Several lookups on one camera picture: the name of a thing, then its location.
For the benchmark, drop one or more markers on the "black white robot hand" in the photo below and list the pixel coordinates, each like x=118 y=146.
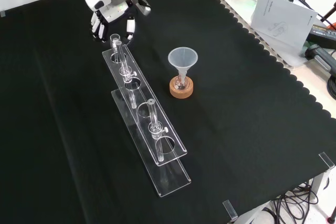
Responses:
x=115 y=14

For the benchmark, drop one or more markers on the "clear weighing funnel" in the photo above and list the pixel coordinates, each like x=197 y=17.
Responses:
x=115 y=41

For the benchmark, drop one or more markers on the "translucent plastic funnel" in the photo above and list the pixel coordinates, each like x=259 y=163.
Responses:
x=183 y=58

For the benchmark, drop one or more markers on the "clear funnel stand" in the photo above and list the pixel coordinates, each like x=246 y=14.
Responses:
x=147 y=129

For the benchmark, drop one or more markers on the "round-bottom glass flask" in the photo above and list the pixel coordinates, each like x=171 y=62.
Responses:
x=181 y=82

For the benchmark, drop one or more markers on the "grey tape piece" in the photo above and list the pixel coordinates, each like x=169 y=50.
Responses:
x=2 y=13

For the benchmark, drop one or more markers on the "black bench cloth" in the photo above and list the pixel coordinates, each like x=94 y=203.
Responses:
x=236 y=129

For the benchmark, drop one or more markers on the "white paper booklet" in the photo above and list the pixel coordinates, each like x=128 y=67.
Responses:
x=283 y=19

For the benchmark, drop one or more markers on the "black power adapter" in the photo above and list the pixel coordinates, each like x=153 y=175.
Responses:
x=324 y=33

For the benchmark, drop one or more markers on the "black tripod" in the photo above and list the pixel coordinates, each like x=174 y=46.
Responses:
x=329 y=14

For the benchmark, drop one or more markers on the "clear cloth clip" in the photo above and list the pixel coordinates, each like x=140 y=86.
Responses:
x=326 y=160
x=230 y=209

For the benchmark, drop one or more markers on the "white bench leg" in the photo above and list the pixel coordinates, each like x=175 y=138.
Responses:
x=319 y=187

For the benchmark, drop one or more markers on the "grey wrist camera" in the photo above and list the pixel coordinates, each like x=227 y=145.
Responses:
x=144 y=7

